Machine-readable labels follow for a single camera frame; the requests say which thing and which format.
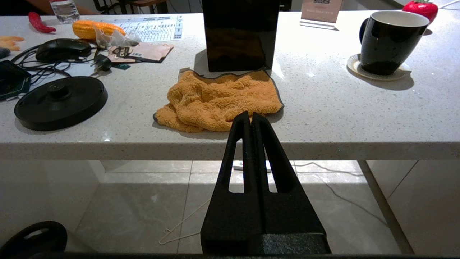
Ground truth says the orange fluffy towel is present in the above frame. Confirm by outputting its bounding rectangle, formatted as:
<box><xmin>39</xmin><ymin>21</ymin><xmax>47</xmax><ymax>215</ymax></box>
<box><xmin>153</xmin><ymin>68</ymin><xmax>285</xmax><ymax>133</ymax></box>

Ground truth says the white round coaster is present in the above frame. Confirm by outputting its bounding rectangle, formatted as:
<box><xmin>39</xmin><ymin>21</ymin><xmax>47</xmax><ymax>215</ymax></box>
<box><xmin>347</xmin><ymin>54</ymin><xmax>413</xmax><ymax>81</ymax></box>

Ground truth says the black ring shaped part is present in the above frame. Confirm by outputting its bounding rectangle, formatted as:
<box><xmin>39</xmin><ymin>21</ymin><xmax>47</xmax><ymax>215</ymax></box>
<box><xmin>0</xmin><ymin>221</ymin><xmax>69</xmax><ymax>259</ymax></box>

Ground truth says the white wire hanger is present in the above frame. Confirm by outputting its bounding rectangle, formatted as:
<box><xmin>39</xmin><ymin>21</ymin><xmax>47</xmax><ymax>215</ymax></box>
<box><xmin>160</xmin><ymin>200</ymin><xmax>212</xmax><ymax>245</ymax></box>

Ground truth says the black tissue box white lid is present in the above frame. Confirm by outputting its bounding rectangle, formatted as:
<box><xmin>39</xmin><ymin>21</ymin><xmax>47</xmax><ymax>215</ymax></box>
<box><xmin>201</xmin><ymin>0</ymin><xmax>280</xmax><ymax>72</ymax></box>

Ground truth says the dark flat device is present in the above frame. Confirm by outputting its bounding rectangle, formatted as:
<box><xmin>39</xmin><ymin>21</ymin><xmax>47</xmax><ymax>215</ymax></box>
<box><xmin>0</xmin><ymin>60</ymin><xmax>32</xmax><ymax>102</ymax></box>

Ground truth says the black mug white inside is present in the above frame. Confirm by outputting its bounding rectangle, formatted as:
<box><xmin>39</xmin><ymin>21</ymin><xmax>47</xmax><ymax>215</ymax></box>
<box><xmin>359</xmin><ymin>10</ymin><xmax>431</xmax><ymax>76</ymax></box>

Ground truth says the man in black shirt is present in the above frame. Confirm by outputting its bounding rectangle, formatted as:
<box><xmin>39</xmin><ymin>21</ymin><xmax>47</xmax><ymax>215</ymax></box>
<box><xmin>0</xmin><ymin>0</ymin><xmax>101</xmax><ymax>17</ymax></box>

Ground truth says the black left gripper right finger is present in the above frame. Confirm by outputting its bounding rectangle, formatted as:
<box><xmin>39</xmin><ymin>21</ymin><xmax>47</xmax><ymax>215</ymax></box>
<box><xmin>252</xmin><ymin>112</ymin><xmax>327</xmax><ymax>235</ymax></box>

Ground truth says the white printed sheet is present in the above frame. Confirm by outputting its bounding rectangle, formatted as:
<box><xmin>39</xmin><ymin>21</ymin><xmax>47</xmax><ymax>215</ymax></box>
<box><xmin>108</xmin><ymin>14</ymin><xmax>185</xmax><ymax>42</ymax></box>

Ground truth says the clear water bottle red cap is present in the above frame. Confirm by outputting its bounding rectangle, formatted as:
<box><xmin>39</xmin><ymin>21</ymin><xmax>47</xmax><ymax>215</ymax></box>
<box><xmin>49</xmin><ymin>0</ymin><xmax>81</xmax><ymax>24</ymax></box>

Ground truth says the white power strip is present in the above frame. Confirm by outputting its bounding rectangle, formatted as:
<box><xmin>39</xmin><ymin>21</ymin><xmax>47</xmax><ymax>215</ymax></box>
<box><xmin>233</xmin><ymin>161</ymin><xmax>272</xmax><ymax>172</ymax></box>

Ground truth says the beige QR code sign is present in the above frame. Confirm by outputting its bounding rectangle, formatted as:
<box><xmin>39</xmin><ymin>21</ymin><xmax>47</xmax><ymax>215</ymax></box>
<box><xmin>300</xmin><ymin>0</ymin><xmax>344</xmax><ymax>30</ymax></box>

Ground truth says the thin grey floor cable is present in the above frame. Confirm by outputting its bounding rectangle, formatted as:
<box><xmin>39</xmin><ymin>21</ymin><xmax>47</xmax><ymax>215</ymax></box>
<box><xmin>266</xmin><ymin>162</ymin><xmax>381</xmax><ymax>227</ymax></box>

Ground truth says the red chili pepper toy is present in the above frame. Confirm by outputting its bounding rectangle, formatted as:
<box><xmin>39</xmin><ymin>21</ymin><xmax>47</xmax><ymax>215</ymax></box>
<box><xmin>28</xmin><ymin>12</ymin><xmax>57</xmax><ymax>33</ymax></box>

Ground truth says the orange hand shaped toy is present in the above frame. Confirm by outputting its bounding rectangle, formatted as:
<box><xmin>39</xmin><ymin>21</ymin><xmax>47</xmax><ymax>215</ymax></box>
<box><xmin>0</xmin><ymin>35</ymin><xmax>26</xmax><ymax>51</ymax></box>

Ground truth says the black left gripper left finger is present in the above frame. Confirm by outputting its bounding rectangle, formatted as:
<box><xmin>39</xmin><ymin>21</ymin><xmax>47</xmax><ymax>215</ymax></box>
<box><xmin>200</xmin><ymin>111</ymin><xmax>263</xmax><ymax>254</ymax></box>

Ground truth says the red tomato toy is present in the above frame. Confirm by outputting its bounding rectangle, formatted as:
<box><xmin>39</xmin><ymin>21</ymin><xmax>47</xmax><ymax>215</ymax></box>
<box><xmin>402</xmin><ymin>0</ymin><xmax>439</xmax><ymax>23</ymax></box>

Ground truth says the black computer mouse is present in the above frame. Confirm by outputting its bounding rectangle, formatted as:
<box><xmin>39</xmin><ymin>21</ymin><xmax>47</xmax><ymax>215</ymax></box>
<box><xmin>35</xmin><ymin>38</ymin><xmax>92</xmax><ymax>63</ymax></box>

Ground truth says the clear plastic wrapper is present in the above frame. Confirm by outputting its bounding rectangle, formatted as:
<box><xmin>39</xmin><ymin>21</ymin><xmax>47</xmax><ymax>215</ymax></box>
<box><xmin>93</xmin><ymin>22</ymin><xmax>142</xmax><ymax>49</ymax></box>

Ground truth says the brown paper packet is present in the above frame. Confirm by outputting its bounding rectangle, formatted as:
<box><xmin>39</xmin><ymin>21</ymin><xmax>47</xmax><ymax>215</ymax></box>
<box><xmin>108</xmin><ymin>42</ymin><xmax>175</xmax><ymax>64</ymax></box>

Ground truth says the black mouse cable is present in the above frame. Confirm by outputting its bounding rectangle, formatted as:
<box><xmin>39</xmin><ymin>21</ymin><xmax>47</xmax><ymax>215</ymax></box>
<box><xmin>11</xmin><ymin>45</ymin><xmax>105</xmax><ymax>85</ymax></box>

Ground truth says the black power plug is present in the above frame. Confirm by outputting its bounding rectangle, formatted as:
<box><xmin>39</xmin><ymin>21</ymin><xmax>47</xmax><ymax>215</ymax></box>
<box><xmin>90</xmin><ymin>54</ymin><xmax>112</xmax><ymax>76</ymax></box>

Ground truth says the round black kettle base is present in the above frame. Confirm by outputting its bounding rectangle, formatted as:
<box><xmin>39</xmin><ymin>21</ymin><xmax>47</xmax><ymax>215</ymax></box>
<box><xmin>14</xmin><ymin>76</ymin><xmax>109</xmax><ymax>131</ymax></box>

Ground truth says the yellow corn cob toy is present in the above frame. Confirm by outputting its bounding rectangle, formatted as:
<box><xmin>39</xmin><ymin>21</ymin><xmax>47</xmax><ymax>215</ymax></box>
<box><xmin>72</xmin><ymin>20</ymin><xmax>126</xmax><ymax>40</ymax></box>

